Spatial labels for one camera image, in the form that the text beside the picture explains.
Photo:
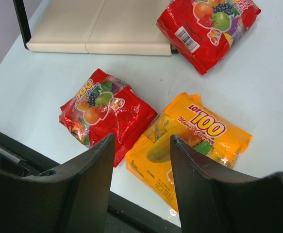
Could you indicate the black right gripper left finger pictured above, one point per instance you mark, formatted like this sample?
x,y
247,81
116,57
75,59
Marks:
x,y
70,198

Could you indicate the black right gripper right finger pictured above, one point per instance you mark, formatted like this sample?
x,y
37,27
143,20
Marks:
x,y
212,198

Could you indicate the red fruit candy bag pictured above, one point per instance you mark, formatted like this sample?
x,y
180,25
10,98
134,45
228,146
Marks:
x,y
107,105
204,31

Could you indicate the orange mango candy bag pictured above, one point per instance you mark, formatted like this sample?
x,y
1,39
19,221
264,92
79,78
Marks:
x,y
208,133

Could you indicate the red fruit candy bag upright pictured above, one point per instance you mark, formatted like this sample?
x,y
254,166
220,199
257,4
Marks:
x,y
204,31

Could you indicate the beige three-tier shelf rack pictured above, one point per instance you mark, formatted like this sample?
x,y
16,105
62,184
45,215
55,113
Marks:
x,y
97,27

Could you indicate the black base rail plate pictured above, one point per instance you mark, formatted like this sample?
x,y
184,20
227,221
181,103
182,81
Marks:
x,y
123,216

